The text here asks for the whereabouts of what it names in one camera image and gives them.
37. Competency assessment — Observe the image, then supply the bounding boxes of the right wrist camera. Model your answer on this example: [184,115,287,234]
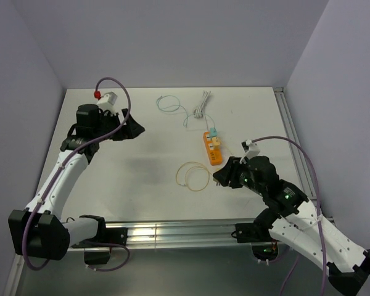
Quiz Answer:
[240,139,260,163]

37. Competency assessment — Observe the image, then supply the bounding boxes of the aluminium front rail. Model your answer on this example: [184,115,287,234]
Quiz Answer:
[18,215,342,253]

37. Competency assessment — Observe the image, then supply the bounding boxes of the white power strip cord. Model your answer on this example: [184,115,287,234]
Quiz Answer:
[192,89,213,120]

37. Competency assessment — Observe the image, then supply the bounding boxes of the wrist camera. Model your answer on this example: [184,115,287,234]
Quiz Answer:
[94,91,117,114]
[240,139,260,163]

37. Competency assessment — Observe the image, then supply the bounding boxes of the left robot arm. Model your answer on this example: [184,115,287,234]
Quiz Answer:
[8,104,145,270]

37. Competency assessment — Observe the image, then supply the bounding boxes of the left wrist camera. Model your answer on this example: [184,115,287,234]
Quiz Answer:
[94,91,117,114]

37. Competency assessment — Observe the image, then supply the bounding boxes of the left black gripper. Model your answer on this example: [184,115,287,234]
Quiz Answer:
[93,109,144,142]

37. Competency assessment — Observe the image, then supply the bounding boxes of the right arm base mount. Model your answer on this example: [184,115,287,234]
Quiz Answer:
[231,223,279,260]

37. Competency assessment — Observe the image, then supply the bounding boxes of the yellow charging cable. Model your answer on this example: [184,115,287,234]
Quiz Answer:
[176,144,235,192]

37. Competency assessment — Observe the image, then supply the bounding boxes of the teal plug adapter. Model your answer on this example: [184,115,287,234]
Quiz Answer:
[208,127,218,139]

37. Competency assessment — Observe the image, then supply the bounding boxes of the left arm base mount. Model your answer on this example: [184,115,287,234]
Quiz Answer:
[81,228,131,272]

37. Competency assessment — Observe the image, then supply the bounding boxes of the aluminium side rail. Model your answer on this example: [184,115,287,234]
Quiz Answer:
[273,88,310,191]

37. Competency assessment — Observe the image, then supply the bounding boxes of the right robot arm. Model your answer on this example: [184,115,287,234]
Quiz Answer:
[213,156,370,295]

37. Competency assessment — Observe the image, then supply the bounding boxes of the orange power strip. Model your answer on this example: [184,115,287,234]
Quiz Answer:
[203,131,223,166]

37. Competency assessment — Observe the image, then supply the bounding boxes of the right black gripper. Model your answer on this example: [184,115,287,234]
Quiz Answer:
[212,155,265,195]

